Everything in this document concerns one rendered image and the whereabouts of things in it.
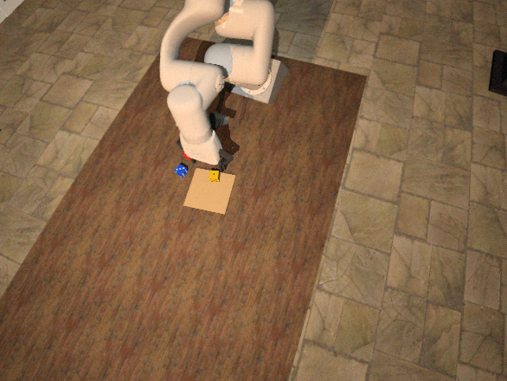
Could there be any blue die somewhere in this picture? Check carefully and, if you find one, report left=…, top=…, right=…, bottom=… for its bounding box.
left=175, top=164, right=188, bottom=178

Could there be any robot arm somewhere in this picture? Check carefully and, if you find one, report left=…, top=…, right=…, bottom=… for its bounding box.
left=160, top=0, right=276, bottom=145

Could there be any yellow die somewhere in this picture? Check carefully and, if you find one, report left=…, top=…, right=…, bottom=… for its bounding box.
left=209, top=171, right=220, bottom=182

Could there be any peach flat mat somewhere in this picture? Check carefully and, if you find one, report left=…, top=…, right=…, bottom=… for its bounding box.
left=183, top=168, right=236, bottom=215

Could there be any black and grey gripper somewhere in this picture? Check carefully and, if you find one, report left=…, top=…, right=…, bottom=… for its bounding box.
left=176, top=130, right=234, bottom=172

